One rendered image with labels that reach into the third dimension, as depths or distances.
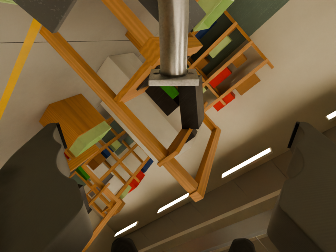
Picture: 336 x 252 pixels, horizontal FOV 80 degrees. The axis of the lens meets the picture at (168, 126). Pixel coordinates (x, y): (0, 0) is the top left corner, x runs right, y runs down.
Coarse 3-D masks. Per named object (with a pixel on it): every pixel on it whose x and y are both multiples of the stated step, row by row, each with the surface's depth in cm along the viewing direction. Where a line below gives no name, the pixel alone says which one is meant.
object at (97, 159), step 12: (108, 120) 633; (108, 144) 577; (120, 144) 620; (96, 156) 540; (108, 156) 599; (144, 168) 632; (84, 180) 471; (108, 180) 518; (120, 180) 600; (132, 180) 569; (96, 192) 473; (120, 192) 512; (96, 204) 501; (108, 204) 474
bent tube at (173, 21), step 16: (160, 0) 19; (176, 0) 18; (160, 16) 20; (176, 16) 19; (160, 32) 20; (176, 32) 20; (160, 48) 21; (176, 48) 20; (160, 64) 22; (176, 64) 21; (160, 80) 22; (176, 80) 22; (192, 80) 22
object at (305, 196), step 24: (288, 144) 11; (312, 144) 9; (288, 168) 9; (312, 168) 8; (288, 192) 7; (312, 192) 7; (288, 216) 6; (312, 216) 6; (288, 240) 6; (312, 240) 5
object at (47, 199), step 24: (24, 144) 9; (48, 144) 9; (24, 168) 8; (48, 168) 8; (0, 192) 7; (24, 192) 7; (48, 192) 7; (72, 192) 7; (0, 216) 6; (24, 216) 6; (48, 216) 6; (72, 216) 6; (0, 240) 5; (24, 240) 5; (48, 240) 5; (72, 240) 6
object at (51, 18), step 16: (16, 0) 23; (32, 0) 23; (48, 0) 23; (64, 0) 23; (144, 0) 22; (192, 0) 22; (32, 16) 23; (48, 16) 23; (64, 16) 24; (192, 16) 23
